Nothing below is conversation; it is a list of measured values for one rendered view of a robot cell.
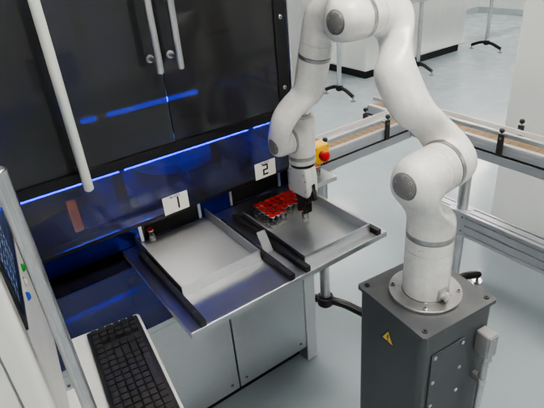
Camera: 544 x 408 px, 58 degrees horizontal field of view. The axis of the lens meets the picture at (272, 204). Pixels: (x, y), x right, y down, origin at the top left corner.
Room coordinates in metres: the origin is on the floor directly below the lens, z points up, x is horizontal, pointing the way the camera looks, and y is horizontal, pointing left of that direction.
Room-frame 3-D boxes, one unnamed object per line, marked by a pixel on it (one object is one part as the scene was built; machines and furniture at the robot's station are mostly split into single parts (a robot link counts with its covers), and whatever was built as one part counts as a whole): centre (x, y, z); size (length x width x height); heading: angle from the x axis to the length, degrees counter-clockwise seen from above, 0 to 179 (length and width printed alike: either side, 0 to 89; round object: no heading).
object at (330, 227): (1.38, -0.10, 0.90); 0.34 x 0.26 x 0.04; 33
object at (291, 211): (1.45, -0.05, 0.91); 0.18 x 0.02 x 0.05; 123
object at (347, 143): (1.98, -0.34, 0.92); 0.69 x 0.16 x 0.16; 123
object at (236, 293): (1.32, 0.07, 0.87); 0.70 x 0.48 x 0.02; 123
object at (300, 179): (1.41, -0.11, 1.05); 0.10 x 0.08 x 0.11; 33
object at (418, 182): (1.01, -0.36, 1.16); 0.19 x 0.12 x 0.24; 127
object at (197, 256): (1.28, 0.25, 0.90); 0.34 x 0.26 x 0.04; 33
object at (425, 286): (1.03, -0.39, 0.95); 0.19 x 0.19 x 0.18
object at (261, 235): (1.22, 0.01, 0.91); 0.14 x 0.03 x 0.06; 32
